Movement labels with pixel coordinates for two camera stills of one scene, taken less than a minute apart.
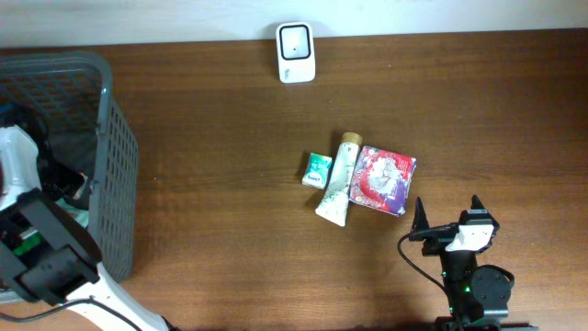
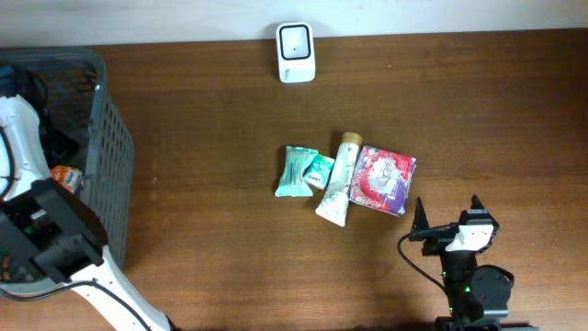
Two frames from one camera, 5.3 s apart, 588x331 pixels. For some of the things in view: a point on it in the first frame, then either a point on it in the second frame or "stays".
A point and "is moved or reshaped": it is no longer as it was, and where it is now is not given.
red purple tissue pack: x=382 y=180 stays
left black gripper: x=72 y=181 -> x=69 y=150
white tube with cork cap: x=334 y=204 stays
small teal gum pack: x=317 y=171 stays
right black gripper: x=437 y=239 stays
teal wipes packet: x=81 y=216 is moved or reshaped
